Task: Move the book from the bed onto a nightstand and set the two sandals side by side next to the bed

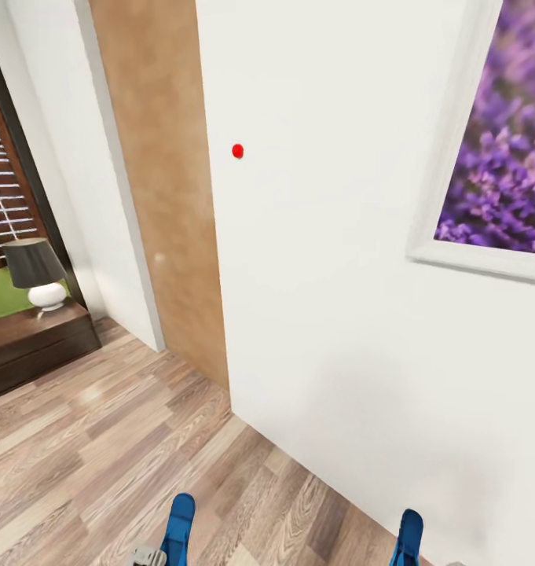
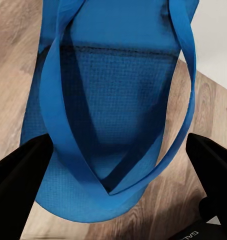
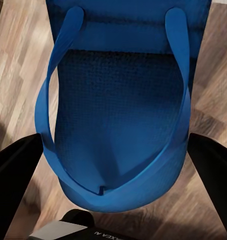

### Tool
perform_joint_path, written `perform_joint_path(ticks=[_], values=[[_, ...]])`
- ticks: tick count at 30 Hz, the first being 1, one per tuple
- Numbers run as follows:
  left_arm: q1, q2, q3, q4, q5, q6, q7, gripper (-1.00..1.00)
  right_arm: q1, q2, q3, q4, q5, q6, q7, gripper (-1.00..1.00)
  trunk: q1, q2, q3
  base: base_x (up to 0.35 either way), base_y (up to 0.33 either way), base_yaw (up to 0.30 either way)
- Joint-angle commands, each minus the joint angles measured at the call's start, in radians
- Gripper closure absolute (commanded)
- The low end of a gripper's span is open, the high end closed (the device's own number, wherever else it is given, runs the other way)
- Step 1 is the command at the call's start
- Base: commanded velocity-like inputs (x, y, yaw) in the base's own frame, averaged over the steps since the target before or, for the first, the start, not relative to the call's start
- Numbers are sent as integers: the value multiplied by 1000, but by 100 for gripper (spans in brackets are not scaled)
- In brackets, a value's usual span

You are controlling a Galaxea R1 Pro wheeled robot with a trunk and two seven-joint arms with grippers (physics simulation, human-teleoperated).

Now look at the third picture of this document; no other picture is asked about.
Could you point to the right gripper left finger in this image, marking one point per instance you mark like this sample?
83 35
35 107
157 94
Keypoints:
18 162

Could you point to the bed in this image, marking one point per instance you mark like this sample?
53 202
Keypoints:
24 221

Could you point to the sandal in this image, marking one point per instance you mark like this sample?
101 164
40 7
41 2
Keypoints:
126 71

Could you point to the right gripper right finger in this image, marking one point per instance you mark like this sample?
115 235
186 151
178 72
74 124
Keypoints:
210 160

